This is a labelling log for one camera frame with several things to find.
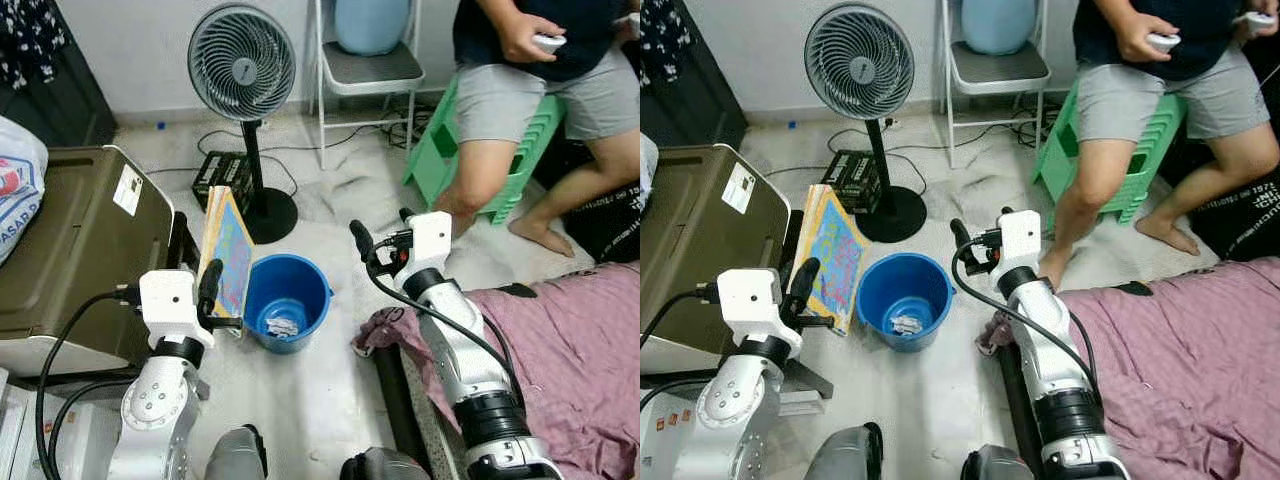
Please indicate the grey pedestal fan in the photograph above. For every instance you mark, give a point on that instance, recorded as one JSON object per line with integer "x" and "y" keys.
{"x": 858, "y": 62}
{"x": 242, "y": 62}

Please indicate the grey robot left leg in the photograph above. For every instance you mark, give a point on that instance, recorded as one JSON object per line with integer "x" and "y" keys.
{"x": 235, "y": 460}
{"x": 840, "y": 458}

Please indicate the white folding chair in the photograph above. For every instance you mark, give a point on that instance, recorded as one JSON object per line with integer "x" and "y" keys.
{"x": 1000, "y": 68}
{"x": 375, "y": 70}

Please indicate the person in grey shorts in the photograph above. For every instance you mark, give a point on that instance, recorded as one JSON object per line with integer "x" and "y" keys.
{"x": 1150, "y": 100}
{"x": 520, "y": 100}

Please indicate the white printed plastic bag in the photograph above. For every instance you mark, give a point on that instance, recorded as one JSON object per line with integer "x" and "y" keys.
{"x": 646, "y": 165}
{"x": 18, "y": 190}

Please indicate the black floral cloth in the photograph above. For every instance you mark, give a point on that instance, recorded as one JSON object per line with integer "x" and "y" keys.
{"x": 665, "y": 35}
{"x": 30, "y": 40}

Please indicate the dark bed frame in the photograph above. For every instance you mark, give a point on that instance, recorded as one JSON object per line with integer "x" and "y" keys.
{"x": 395, "y": 400}
{"x": 1015, "y": 410}

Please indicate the grey robot right leg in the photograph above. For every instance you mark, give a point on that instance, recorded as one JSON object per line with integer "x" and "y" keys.
{"x": 995, "y": 468}
{"x": 380, "y": 468}

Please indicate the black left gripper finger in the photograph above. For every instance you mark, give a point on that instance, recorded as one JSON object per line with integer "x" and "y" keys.
{"x": 805, "y": 288}
{"x": 210, "y": 288}

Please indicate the blue plastic bucket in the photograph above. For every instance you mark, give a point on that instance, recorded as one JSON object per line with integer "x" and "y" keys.
{"x": 880, "y": 290}
{"x": 260, "y": 290}

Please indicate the dark cabinet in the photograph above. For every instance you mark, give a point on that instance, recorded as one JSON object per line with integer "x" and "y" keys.
{"x": 700, "y": 100}
{"x": 70, "y": 100}

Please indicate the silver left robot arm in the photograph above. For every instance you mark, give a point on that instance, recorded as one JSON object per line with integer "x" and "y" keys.
{"x": 155, "y": 410}
{"x": 735, "y": 410}

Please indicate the black bag white lettering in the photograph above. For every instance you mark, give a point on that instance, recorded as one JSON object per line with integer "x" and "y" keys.
{"x": 605, "y": 225}
{"x": 1240, "y": 215}

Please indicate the crumpled white paper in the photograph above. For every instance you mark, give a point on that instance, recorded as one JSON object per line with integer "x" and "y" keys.
{"x": 283, "y": 326}
{"x": 906, "y": 325}

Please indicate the person's right hand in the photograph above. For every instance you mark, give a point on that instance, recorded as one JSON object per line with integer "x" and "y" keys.
{"x": 522, "y": 38}
{"x": 1140, "y": 38}

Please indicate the olive case with white sticker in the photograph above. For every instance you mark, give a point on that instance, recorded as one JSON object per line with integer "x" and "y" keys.
{"x": 700, "y": 240}
{"x": 70, "y": 240}

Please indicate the mauve blanket with flower prints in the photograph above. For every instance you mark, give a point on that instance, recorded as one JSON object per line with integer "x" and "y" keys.
{"x": 570, "y": 360}
{"x": 1190, "y": 360}

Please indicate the black electrical box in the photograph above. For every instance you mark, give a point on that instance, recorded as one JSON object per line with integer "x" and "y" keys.
{"x": 222, "y": 175}
{"x": 850, "y": 175}

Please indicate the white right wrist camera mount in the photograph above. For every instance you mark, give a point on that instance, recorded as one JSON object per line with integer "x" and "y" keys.
{"x": 1020, "y": 238}
{"x": 430, "y": 240}

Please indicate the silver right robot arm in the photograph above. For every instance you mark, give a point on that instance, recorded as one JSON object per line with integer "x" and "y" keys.
{"x": 455, "y": 340}
{"x": 1050, "y": 340}

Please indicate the white handheld controller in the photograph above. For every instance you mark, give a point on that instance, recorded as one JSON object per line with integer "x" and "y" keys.
{"x": 1165, "y": 42}
{"x": 550, "y": 42}

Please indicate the person's left hand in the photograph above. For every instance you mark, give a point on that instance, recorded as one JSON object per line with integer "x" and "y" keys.
{"x": 1268, "y": 22}

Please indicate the white appliance box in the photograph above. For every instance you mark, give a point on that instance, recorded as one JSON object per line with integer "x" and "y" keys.
{"x": 670, "y": 440}
{"x": 20, "y": 440}

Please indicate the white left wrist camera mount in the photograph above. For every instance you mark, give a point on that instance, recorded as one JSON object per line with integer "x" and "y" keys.
{"x": 748, "y": 298}
{"x": 165, "y": 300}

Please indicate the grey robot leg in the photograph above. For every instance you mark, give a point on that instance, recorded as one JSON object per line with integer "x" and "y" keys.
{"x": 995, "y": 468}
{"x": 235, "y": 460}
{"x": 380, "y": 468}
{"x": 840, "y": 458}

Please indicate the green plastic stool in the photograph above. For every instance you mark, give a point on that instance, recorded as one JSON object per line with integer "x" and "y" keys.
{"x": 430, "y": 155}
{"x": 1155, "y": 150}

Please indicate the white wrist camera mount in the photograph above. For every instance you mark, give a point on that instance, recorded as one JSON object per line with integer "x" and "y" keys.
{"x": 430, "y": 240}
{"x": 1020, "y": 238}
{"x": 748, "y": 298}
{"x": 165, "y": 300}

